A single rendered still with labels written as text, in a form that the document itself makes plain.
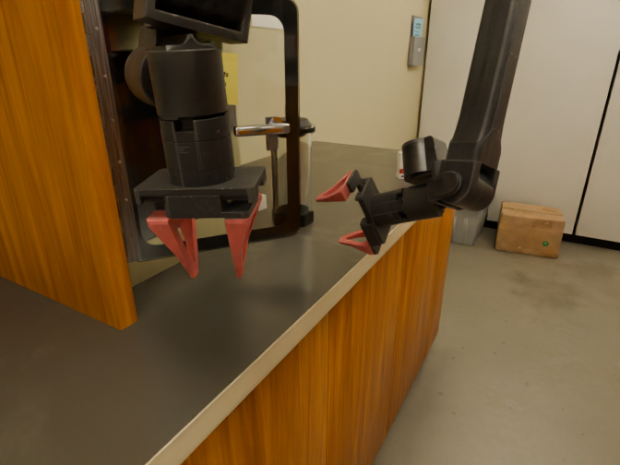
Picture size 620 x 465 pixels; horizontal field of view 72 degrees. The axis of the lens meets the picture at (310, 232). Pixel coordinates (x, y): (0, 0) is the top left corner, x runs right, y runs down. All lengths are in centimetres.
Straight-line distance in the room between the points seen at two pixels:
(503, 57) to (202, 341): 57
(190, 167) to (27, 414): 36
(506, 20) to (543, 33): 280
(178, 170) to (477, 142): 42
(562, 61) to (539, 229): 113
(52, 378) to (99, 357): 6
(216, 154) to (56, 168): 34
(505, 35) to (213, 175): 48
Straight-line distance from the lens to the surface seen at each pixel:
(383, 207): 70
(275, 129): 69
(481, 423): 191
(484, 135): 65
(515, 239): 335
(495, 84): 68
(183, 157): 36
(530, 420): 200
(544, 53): 350
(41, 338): 73
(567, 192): 362
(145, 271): 81
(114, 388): 59
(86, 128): 59
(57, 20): 59
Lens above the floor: 131
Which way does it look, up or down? 23 degrees down
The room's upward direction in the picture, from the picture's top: straight up
